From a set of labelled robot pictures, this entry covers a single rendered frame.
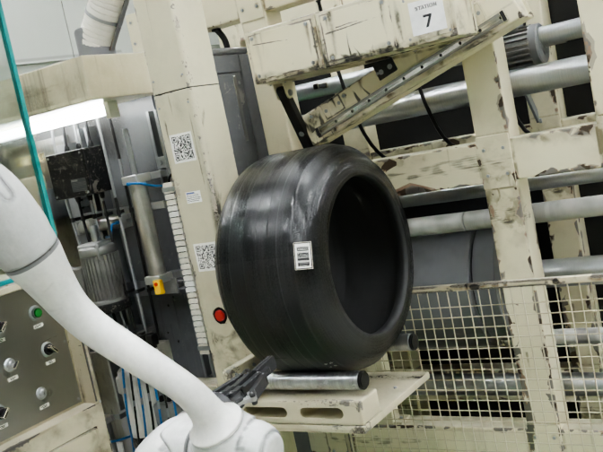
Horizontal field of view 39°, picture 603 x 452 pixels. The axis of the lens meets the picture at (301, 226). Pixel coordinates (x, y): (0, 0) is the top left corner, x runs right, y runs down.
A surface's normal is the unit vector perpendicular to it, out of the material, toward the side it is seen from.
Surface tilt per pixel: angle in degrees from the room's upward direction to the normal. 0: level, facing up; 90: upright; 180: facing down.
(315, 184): 54
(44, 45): 90
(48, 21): 90
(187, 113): 90
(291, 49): 90
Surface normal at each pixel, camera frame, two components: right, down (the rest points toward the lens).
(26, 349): 0.83, -0.11
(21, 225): 0.59, 0.09
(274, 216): -0.55, -0.36
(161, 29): -0.53, 0.21
